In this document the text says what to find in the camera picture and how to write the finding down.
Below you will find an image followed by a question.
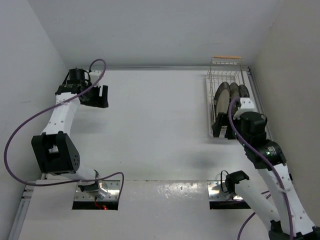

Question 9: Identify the brown checkered rim plate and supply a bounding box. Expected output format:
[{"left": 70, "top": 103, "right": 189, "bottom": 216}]
[{"left": 213, "top": 81, "right": 230, "bottom": 123}]

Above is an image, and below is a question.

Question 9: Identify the dark rim beige plate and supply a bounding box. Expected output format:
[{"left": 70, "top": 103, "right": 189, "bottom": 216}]
[{"left": 229, "top": 82, "right": 240, "bottom": 114}]

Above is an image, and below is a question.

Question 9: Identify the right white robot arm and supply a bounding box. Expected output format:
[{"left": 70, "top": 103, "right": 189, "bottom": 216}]
[{"left": 218, "top": 111, "right": 320, "bottom": 240}]

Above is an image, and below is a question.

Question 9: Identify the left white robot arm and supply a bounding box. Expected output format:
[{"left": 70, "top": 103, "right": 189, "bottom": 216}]
[{"left": 31, "top": 68, "right": 109, "bottom": 200}]

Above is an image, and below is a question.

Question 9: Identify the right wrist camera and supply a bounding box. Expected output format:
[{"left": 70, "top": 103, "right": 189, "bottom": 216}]
[{"left": 233, "top": 97, "right": 257, "bottom": 120}]

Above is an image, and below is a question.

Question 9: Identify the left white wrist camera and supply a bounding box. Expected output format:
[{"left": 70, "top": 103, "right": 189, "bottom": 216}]
[{"left": 89, "top": 71, "right": 102, "bottom": 83}]

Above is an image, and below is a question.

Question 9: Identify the white wire dish rack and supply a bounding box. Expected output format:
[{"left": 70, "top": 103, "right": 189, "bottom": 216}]
[{"left": 205, "top": 56, "right": 263, "bottom": 137}]

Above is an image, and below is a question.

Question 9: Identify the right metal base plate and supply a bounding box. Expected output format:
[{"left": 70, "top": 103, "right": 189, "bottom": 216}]
[{"left": 207, "top": 180, "right": 243, "bottom": 202}]

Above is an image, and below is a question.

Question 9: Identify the metal base plate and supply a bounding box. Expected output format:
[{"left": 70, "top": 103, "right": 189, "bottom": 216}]
[
  {"left": 207, "top": 180, "right": 243, "bottom": 202},
  {"left": 74, "top": 180, "right": 121, "bottom": 202}
]

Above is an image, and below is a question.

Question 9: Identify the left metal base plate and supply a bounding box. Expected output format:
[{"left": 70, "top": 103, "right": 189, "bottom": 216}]
[{"left": 74, "top": 180, "right": 121, "bottom": 202}]

